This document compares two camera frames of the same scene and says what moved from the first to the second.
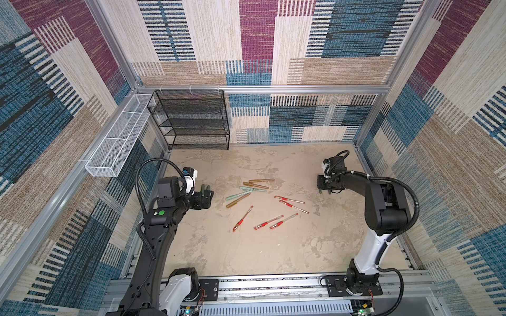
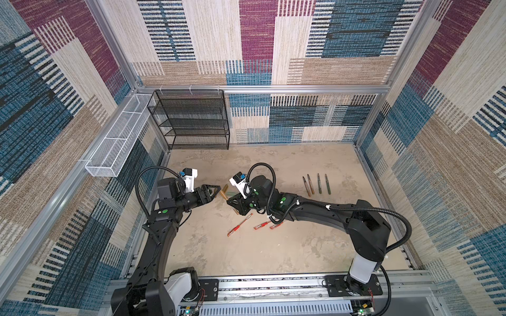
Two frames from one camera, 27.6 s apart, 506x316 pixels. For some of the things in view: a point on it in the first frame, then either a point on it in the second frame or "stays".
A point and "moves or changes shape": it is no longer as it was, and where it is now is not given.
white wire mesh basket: (107, 159) stays
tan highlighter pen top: (257, 180) moves or changes shape
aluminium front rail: (408, 295) stays
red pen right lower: (281, 222) stays
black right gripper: (320, 184) -> (239, 199)
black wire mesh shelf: (192, 119) stays
